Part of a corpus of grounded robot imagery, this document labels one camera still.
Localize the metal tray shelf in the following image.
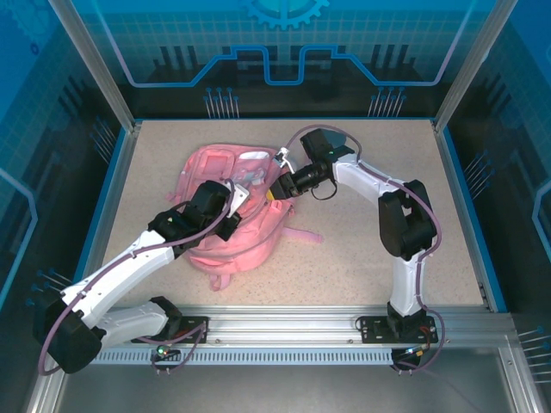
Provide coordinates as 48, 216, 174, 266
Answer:
25, 335, 546, 413

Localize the aluminium mounting rail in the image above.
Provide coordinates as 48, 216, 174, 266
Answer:
55, 304, 517, 346

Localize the pink student backpack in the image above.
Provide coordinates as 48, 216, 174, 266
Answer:
165, 145, 324, 293

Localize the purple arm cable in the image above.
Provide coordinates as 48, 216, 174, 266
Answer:
38, 178, 236, 376
286, 124, 447, 376

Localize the thin black right gripper wire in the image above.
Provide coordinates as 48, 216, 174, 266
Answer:
310, 178, 338, 201

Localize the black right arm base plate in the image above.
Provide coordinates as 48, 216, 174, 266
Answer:
360, 316, 441, 345

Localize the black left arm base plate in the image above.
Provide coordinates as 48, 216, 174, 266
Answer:
178, 315, 208, 345

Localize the small LED connector board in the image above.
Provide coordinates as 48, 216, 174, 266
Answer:
150, 342, 182, 361
392, 343, 432, 361

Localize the slotted grey cable duct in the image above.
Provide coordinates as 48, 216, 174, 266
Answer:
96, 348, 395, 367

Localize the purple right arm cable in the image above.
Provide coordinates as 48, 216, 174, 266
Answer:
286, 124, 447, 376

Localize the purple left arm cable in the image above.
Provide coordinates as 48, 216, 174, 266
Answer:
38, 178, 236, 376

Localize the aluminium table side rail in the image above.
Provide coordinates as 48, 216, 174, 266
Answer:
432, 120, 492, 309
71, 121, 143, 314

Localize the aluminium frame post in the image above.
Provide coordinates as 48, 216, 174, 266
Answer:
432, 0, 520, 133
46, 0, 143, 133

